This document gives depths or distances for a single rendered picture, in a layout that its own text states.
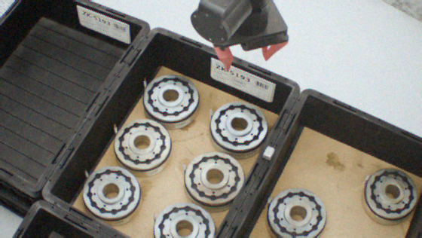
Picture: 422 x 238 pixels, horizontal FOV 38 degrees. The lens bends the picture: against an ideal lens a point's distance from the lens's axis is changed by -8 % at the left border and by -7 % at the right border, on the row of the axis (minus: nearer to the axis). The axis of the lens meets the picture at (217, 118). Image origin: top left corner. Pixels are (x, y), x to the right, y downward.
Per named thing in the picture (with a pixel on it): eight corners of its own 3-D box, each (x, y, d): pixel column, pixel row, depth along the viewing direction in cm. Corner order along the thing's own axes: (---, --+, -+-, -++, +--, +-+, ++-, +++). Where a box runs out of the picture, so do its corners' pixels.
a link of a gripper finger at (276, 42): (285, 71, 100) (291, 32, 92) (242, 83, 99) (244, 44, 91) (270, 38, 104) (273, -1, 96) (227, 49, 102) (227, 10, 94)
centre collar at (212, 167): (205, 161, 114) (206, 160, 113) (233, 169, 113) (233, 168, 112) (196, 185, 111) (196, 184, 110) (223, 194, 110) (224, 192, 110)
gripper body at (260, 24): (288, 37, 93) (292, 4, 87) (221, 54, 92) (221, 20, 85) (271, 6, 97) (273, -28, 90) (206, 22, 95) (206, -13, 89)
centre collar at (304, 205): (290, 196, 110) (291, 195, 110) (316, 208, 109) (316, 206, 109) (278, 220, 108) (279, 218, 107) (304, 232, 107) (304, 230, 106)
